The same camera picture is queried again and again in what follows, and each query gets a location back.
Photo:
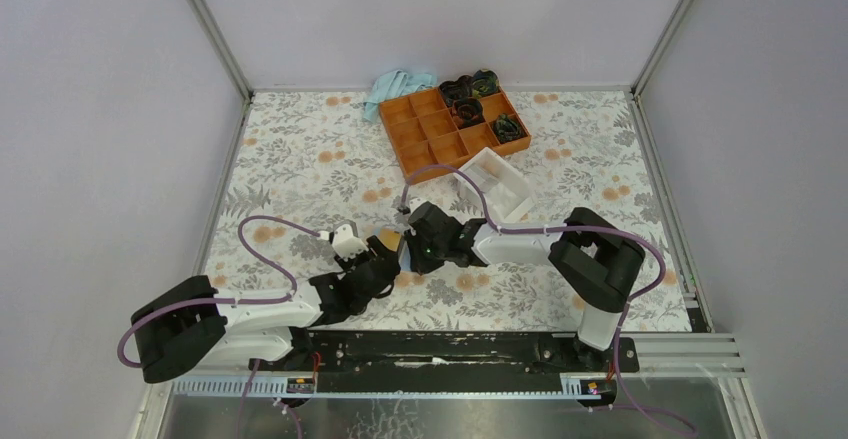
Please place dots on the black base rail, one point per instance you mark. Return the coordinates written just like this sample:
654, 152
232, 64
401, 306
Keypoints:
373, 362

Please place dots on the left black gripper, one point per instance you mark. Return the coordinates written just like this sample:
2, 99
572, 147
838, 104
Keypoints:
366, 257

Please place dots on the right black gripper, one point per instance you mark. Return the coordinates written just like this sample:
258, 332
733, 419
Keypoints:
420, 265

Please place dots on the white card box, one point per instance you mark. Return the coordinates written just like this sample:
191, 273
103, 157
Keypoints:
506, 190

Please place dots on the orange compartment tray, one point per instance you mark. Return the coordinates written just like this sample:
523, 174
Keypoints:
422, 133

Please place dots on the dark rolled band middle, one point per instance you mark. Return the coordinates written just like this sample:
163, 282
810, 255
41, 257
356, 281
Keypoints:
467, 112

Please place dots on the beige card holder wallet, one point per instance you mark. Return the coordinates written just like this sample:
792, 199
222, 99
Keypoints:
401, 258

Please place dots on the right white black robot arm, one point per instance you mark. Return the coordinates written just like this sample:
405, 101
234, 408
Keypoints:
598, 261

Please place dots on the dark rolled band right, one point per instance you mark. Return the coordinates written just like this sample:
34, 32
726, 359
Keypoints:
507, 128

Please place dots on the dark rolled band corner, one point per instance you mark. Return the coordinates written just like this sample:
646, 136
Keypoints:
484, 83

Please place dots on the dark rolled band top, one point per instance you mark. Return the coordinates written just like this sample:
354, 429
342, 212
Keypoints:
454, 90

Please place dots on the dark rolled band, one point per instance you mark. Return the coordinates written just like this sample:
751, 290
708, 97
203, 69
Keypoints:
507, 128
467, 112
454, 90

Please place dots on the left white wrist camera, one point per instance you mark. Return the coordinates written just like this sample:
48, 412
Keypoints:
345, 241

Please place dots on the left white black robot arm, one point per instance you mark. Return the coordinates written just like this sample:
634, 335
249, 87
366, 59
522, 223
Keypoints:
195, 323

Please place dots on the light blue cloth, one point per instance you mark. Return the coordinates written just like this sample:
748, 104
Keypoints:
392, 85

